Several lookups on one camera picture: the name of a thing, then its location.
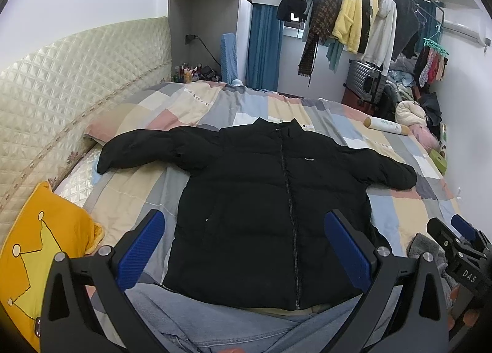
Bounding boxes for black puffer jacket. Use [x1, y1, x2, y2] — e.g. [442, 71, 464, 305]
[97, 119, 417, 311]

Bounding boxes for person's right hand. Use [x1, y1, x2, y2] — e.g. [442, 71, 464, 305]
[448, 285, 480, 339]

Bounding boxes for grey fuzzy cloth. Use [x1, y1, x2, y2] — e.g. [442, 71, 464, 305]
[406, 232, 460, 300]

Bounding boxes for yellow crown cushion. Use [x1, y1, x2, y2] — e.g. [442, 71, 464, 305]
[1, 182, 104, 351]

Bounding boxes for blue jeans legs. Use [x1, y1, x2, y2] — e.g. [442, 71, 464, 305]
[124, 281, 405, 353]

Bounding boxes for cream plush pile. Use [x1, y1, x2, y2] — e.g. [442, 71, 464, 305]
[395, 101, 427, 127]

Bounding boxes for white cylindrical bolster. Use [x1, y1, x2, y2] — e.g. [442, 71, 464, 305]
[363, 117, 411, 136]

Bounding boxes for patchwork colour-block duvet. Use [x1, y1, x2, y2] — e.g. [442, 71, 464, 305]
[54, 79, 462, 300]

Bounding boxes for grey ribbed suitcase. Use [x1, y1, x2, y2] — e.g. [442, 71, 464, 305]
[343, 59, 387, 105]

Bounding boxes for green sock hanger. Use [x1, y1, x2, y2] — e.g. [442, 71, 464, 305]
[424, 23, 450, 58]

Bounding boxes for white hoodie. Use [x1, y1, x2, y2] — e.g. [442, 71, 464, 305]
[362, 0, 397, 76]

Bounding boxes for white air conditioner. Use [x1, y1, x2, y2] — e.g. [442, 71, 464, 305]
[441, 19, 491, 49]

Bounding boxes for dark grey hanging coat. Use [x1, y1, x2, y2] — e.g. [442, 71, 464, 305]
[392, 0, 419, 61]

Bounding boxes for teal hanging garment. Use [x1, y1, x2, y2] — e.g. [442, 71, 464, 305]
[324, 38, 343, 73]

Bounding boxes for cream quilted headboard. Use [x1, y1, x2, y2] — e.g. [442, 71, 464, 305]
[1, 17, 172, 238]

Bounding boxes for yellow fleece jacket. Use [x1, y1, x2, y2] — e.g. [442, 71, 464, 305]
[332, 0, 379, 54]

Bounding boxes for plaid brown scarf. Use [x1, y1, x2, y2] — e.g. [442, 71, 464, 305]
[298, 0, 339, 77]

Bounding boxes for bedside clutter bottles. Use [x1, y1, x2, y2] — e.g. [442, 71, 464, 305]
[171, 63, 221, 83]

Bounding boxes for blue curtain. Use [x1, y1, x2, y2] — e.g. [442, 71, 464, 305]
[246, 3, 284, 91]

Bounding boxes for black hanging jacket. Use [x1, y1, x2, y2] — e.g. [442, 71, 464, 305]
[276, 0, 307, 22]

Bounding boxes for blue covered chair back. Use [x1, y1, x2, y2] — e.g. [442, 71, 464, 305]
[220, 33, 238, 84]

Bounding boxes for black power cable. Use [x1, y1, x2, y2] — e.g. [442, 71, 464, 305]
[184, 33, 222, 68]

